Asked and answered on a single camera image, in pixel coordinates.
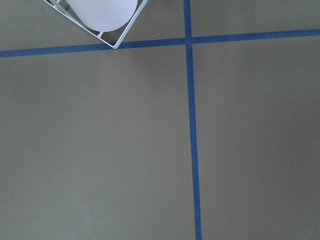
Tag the white wire cup rack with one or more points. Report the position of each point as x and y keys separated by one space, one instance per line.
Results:
x=111 y=38

